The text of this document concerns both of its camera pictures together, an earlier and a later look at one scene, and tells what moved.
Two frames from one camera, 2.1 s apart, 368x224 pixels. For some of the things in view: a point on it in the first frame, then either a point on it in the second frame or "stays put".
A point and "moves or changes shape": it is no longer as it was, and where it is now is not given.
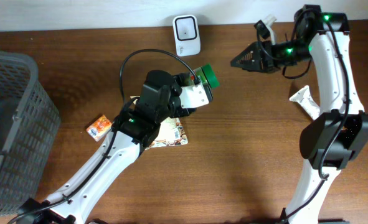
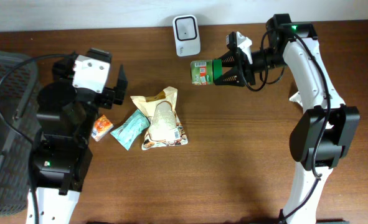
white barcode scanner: x=187 y=35 stays put
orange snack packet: x=99 y=127 stays put
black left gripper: x=179 y=78 → x=116 y=95
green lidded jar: x=207 y=76 moves or changes shape
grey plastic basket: x=22 y=124 stays put
